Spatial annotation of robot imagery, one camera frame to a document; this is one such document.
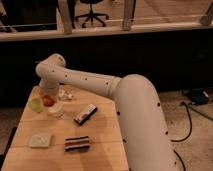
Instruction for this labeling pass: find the black office chair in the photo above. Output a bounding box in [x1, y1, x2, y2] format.
[75, 0, 109, 28]

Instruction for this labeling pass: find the white paper cup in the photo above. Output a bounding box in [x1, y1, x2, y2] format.
[48, 102, 64, 118]

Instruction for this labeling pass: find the small white crumpled object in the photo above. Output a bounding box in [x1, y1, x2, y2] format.
[58, 89, 73, 101]

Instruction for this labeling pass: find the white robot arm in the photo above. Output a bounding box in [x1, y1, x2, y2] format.
[35, 54, 179, 171]

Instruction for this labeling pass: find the black red white box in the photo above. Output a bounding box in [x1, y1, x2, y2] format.
[74, 104, 97, 125]

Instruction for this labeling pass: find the black power cable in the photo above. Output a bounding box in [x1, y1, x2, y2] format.
[170, 101, 193, 171]

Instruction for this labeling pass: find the striped folded cloth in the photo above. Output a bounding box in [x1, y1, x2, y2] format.
[65, 136, 90, 152]

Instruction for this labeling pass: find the dark blue device on floor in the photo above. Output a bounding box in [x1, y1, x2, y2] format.
[187, 89, 209, 105]

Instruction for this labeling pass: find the red apple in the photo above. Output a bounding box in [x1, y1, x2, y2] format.
[42, 96, 55, 107]

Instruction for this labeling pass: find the white square dish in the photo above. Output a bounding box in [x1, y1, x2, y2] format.
[28, 133, 52, 148]

